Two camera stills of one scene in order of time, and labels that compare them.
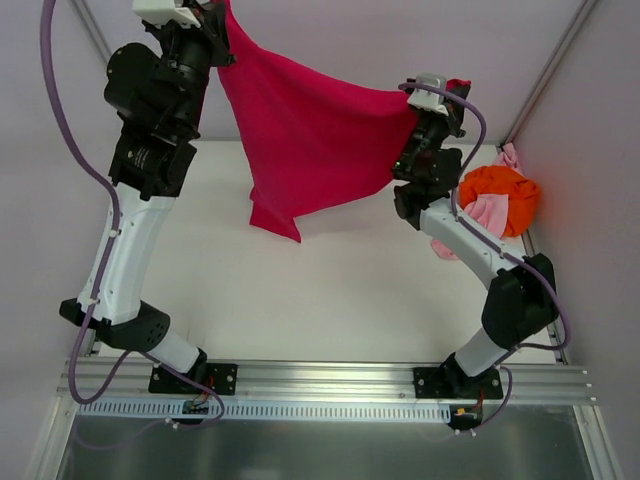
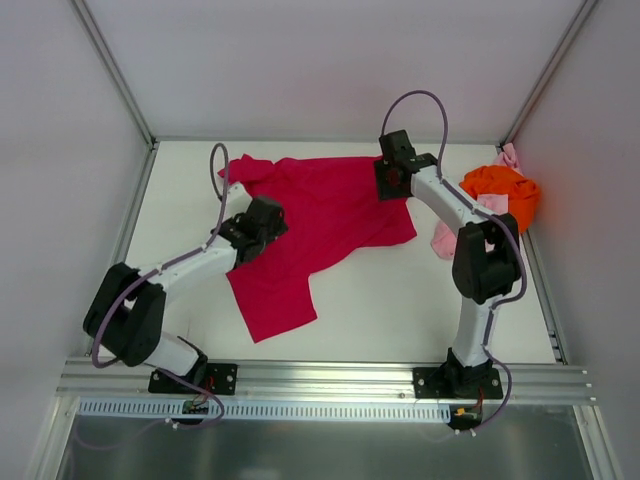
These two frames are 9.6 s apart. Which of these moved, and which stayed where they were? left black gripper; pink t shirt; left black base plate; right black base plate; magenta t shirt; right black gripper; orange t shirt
Moved: left black gripper; right black gripper; magenta t shirt
Stayed: left black base plate; orange t shirt; pink t shirt; right black base plate
